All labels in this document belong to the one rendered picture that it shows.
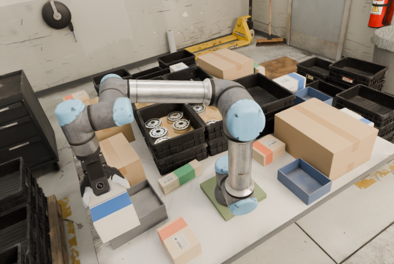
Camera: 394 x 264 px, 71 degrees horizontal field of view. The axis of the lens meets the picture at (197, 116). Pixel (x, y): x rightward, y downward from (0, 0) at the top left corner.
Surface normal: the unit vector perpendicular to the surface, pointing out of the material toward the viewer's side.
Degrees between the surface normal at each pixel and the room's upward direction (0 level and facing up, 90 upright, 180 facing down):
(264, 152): 0
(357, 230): 0
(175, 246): 0
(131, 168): 90
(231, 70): 90
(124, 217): 90
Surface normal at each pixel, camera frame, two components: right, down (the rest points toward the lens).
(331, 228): -0.12, -0.83
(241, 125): 0.22, 0.46
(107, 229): 0.47, 0.44
